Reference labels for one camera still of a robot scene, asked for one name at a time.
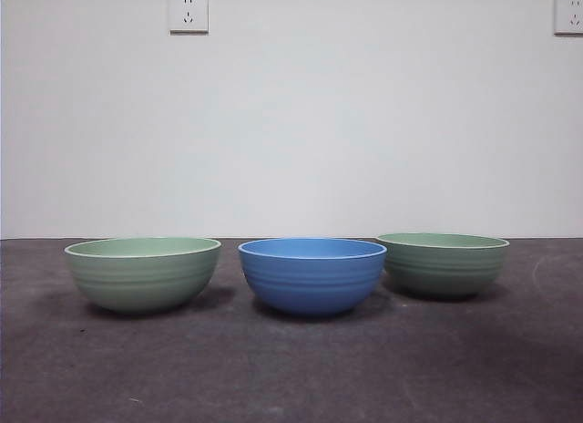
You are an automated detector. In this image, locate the blue ribbed bowl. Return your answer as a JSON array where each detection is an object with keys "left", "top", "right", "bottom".
[{"left": 238, "top": 238, "right": 388, "bottom": 317}]

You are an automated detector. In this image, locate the green ribbed bowl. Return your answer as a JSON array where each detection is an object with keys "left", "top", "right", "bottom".
[
  {"left": 63, "top": 236, "right": 222, "bottom": 313},
  {"left": 376, "top": 232, "right": 510, "bottom": 300}
]

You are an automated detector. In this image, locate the white wall socket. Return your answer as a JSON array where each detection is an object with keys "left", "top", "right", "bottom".
[
  {"left": 169, "top": 0, "right": 210, "bottom": 35},
  {"left": 553, "top": 0, "right": 583, "bottom": 36}
]

